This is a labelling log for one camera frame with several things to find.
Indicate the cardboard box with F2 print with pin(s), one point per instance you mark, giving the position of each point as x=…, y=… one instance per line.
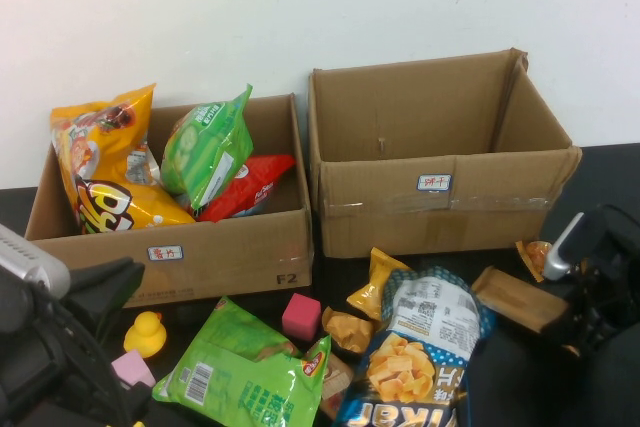
x=235, y=257

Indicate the green cucumber chips bag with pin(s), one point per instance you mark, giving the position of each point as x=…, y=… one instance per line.
x=210, y=152

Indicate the light pink foam cube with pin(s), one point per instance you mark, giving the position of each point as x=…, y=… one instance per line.
x=132, y=367

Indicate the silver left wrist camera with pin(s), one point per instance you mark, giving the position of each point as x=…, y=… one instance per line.
x=35, y=259

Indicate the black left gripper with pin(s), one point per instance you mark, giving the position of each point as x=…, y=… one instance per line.
x=30, y=307

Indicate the small brown snack packet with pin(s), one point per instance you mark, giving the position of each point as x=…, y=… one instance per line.
x=337, y=387

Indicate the cardboard box with clear tape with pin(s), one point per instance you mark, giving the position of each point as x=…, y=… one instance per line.
x=400, y=217

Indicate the yellow chips bag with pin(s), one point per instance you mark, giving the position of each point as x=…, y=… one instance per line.
x=110, y=147

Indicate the long brown bar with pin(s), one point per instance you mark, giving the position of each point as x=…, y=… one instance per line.
x=520, y=299

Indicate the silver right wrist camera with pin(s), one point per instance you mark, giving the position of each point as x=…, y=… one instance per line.
x=562, y=247

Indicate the white sticker on F2 box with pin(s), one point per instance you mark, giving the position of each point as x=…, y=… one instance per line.
x=164, y=253

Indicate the crumpled orange brown snack packet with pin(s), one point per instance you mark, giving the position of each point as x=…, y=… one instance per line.
x=350, y=329

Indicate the green chips bag with barcode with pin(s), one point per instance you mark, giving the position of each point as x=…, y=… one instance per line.
x=240, y=377

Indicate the small yellow snack packet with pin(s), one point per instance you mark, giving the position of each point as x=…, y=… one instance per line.
x=377, y=282

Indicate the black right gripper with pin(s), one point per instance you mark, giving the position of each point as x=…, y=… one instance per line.
x=612, y=247

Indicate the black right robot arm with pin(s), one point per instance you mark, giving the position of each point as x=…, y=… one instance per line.
x=625, y=362

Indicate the small black orange snack packet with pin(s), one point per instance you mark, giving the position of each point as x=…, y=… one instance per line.
x=535, y=254

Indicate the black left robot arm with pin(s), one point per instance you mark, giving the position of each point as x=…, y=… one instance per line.
x=35, y=382

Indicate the magenta foam cube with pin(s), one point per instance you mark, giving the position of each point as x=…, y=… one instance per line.
x=301, y=317

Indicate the blue dotted chips bag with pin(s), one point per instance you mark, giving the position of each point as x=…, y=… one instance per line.
x=425, y=342

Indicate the yellow rubber duck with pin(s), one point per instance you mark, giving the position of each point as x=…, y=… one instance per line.
x=145, y=334

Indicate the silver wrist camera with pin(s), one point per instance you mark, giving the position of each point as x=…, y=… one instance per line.
x=35, y=259
x=562, y=247

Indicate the red shrimp cracker bag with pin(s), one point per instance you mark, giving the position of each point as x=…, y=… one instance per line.
x=255, y=187

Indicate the white sticker on taped box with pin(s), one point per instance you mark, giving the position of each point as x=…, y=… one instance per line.
x=435, y=182

